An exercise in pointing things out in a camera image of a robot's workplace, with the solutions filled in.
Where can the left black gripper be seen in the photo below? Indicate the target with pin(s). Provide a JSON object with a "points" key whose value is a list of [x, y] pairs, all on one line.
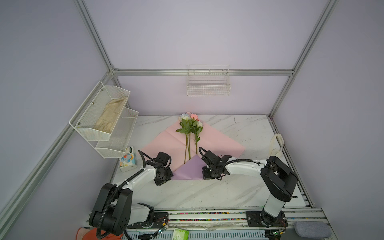
{"points": [[169, 175]]}

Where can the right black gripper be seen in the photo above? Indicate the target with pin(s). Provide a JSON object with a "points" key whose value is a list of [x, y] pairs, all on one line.
{"points": [[205, 176]]}

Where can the purple pink wrapping paper sheet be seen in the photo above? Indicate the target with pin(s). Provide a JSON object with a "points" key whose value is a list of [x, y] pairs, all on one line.
{"points": [[186, 162]]}

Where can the cream fake rose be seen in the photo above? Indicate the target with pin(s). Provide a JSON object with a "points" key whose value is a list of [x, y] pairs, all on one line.
{"points": [[200, 130]]}

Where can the white blue fake flower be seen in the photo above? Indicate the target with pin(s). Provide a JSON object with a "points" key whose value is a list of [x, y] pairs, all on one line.
{"points": [[182, 130]]}

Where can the red pink fake rose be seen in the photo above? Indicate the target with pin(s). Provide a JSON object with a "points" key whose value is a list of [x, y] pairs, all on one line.
{"points": [[194, 117]]}

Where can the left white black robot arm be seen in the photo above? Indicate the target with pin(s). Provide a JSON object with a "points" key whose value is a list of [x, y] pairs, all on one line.
{"points": [[114, 211]]}

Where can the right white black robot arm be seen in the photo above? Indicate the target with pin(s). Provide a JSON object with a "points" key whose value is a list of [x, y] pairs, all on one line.
{"points": [[280, 180]]}

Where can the colourful tissue pack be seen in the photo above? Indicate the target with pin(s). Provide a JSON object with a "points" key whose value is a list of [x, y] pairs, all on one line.
{"points": [[128, 160]]}

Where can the lower white mesh shelf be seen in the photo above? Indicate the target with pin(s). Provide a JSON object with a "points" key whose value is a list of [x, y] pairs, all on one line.
{"points": [[119, 140]]}

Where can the white mesh shelf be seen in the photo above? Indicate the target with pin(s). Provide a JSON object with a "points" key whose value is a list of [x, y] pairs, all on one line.
{"points": [[119, 140], [97, 118]]}

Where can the green white label card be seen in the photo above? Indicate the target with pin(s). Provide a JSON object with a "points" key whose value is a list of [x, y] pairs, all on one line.
{"points": [[180, 234]]}

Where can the cream ribbon strip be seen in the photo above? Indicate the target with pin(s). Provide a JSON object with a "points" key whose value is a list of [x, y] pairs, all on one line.
{"points": [[276, 146]]}

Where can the beige cloth in shelf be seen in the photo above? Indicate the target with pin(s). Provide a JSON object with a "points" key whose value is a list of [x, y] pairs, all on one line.
{"points": [[110, 115]]}

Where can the upper white mesh shelf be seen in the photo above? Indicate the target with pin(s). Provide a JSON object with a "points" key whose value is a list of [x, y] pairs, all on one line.
{"points": [[97, 118]]}

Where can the orange rubber glove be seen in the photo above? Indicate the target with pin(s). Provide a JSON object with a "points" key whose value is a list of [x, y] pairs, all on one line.
{"points": [[91, 234]]}

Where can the grey foam pad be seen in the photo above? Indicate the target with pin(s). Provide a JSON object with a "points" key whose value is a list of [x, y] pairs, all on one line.
{"points": [[312, 230]]}

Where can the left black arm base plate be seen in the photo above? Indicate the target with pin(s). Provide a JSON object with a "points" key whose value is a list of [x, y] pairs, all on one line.
{"points": [[155, 221]]}

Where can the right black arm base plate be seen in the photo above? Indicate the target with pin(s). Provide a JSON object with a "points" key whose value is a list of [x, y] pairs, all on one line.
{"points": [[262, 219]]}

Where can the white wire wall basket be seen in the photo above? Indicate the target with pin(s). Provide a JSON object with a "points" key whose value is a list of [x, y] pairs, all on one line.
{"points": [[208, 81]]}

